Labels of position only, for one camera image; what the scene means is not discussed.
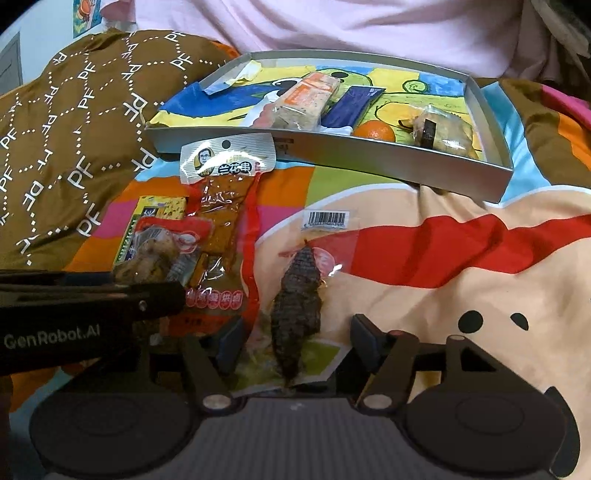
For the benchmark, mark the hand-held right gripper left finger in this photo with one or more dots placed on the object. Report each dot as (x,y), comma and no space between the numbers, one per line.
(233,344)

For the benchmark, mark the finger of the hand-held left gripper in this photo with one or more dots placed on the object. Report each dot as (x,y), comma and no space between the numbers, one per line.
(92,297)

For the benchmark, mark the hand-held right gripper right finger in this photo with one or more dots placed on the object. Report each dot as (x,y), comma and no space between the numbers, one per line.
(364,337)

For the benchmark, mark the red packet brown snack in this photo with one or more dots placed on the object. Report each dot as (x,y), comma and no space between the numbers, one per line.
(152,254)

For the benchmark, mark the clear packet dark brown snack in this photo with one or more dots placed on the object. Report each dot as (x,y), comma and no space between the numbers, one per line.
(295,300)

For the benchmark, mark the grey tray box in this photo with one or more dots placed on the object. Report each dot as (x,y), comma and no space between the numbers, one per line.
(369,161)

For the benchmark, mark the orange tangerine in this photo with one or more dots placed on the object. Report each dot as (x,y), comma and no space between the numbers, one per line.
(375,132)

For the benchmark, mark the orange white snack bar packet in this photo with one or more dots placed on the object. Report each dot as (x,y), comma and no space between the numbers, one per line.
(300,104)

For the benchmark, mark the yellow green snack packet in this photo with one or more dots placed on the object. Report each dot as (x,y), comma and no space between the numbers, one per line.
(159,207)

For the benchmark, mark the colourful printed blanket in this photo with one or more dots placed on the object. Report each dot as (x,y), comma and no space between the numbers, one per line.
(461,277)

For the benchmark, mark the clear tofu skewer packet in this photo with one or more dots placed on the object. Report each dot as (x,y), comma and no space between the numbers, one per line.
(226,203)

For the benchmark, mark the clear packet brown cake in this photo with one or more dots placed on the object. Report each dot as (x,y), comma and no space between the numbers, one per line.
(445,131)

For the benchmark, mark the dark blue snack packet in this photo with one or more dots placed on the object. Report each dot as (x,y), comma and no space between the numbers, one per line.
(353,104)

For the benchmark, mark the white and blue wrapper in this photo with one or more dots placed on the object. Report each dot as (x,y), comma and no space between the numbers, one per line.
(231,78)

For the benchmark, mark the pink hanging cloth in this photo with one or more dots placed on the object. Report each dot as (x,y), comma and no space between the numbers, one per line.
(369,27)

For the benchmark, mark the colourful wall poster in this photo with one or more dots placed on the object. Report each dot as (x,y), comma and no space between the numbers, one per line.
(85,16)

